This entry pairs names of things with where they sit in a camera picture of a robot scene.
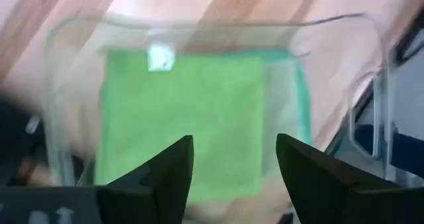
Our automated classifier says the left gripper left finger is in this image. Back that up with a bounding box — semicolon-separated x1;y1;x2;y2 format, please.
0;135;195;224

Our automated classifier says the mint green microfiber towel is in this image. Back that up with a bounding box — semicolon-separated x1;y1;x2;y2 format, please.
231;49;314;179

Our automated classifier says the bright green microfiber towel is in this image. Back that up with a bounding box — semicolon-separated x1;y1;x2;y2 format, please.
94;50;266;205

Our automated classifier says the clear plastic bin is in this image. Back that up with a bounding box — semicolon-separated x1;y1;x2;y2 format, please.
42;11;398;224

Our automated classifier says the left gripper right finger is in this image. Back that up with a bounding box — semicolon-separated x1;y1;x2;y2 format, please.
276;133;424;224

